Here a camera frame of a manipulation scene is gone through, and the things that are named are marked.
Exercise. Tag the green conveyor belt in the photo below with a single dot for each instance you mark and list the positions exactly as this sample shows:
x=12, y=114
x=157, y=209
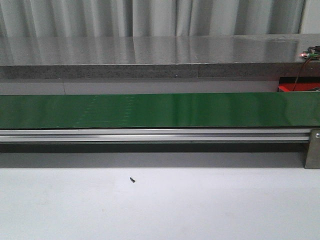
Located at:
x=169, y=110

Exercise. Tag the red plastic bin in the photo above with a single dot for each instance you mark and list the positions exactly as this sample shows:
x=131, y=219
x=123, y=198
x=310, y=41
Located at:
x=302, y=84

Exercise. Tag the grey stone counter slab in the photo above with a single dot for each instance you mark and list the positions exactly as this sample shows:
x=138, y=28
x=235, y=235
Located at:
x=220, y=56

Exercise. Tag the small circuit board red LED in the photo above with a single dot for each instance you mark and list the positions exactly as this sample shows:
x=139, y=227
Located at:
x=312, y=52

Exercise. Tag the grey pleated curtain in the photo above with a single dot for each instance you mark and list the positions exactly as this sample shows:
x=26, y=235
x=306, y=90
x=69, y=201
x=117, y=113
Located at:
x=148, y=18

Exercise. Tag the aluminium conveyor side rail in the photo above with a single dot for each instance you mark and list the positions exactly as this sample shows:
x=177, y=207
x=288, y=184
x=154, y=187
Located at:
x=156, y=135

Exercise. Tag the metal conveyor support bracket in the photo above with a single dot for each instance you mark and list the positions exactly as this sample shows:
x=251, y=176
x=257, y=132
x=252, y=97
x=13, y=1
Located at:
x=312, y=160

